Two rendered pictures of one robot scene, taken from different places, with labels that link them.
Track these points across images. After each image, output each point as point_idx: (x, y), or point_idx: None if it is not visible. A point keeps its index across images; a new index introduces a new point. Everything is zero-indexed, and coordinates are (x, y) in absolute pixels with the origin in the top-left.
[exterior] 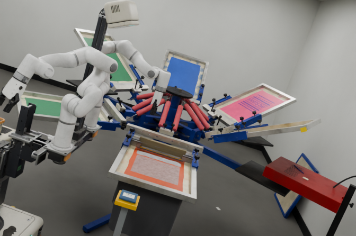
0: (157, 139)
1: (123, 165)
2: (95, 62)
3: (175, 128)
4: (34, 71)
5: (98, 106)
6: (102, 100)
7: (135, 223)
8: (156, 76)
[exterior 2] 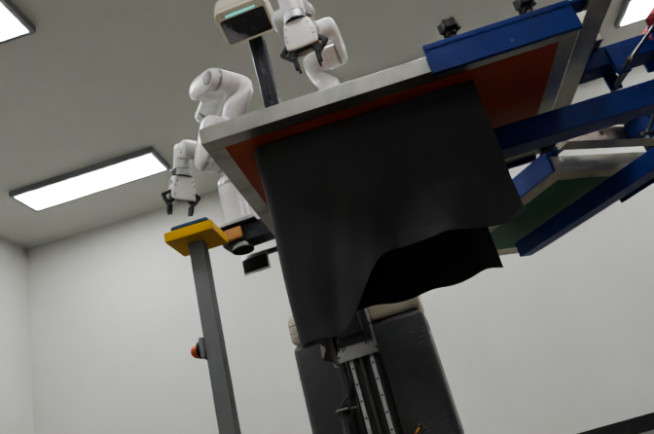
0: (557, 96)
1: None
2: (191, 94)
3: (647, 16)
4: (177, 157)
5: None
6: None
7: None
8: (273, 18)
